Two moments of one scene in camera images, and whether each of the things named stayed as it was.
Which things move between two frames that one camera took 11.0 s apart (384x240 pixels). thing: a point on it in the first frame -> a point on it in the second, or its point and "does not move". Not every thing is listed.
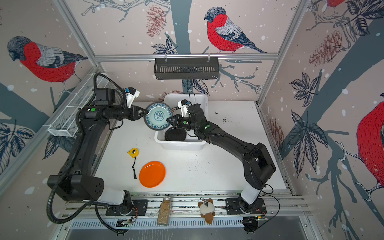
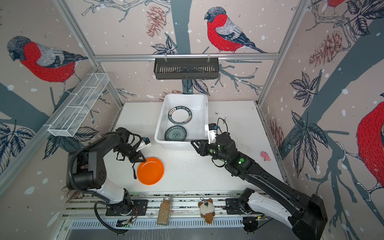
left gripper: [135, 112] -> [137, 154]
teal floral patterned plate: [158, 114] -> [175, 133]
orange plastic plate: [152, 174] does not move
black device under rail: [250, 224] does not move
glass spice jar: [164, 211] does not move
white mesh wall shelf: [64, 122] does not move
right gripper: [180, 122] -> [204, 146]
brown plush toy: [206, 210] does not move
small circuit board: [124, 223] does not move
